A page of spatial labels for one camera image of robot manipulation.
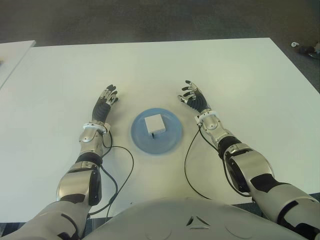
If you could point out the white side table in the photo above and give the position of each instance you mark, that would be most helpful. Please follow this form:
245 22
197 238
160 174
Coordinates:
12 56

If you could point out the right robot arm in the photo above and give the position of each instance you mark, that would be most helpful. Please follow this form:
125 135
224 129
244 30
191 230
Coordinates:
252 165

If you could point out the blue plate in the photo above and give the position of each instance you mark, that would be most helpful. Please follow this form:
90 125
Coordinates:
172 135

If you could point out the white charger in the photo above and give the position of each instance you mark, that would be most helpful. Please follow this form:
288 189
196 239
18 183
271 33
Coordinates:
155 124

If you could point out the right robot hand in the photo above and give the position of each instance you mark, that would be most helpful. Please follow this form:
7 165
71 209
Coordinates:
197 100

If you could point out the small white floor object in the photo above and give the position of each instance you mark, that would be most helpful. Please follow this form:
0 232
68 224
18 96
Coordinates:
295 44

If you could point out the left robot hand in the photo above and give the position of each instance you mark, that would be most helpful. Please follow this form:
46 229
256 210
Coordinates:
102 108

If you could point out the grey robot torso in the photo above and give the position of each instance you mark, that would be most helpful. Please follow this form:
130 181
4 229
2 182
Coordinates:
175 220

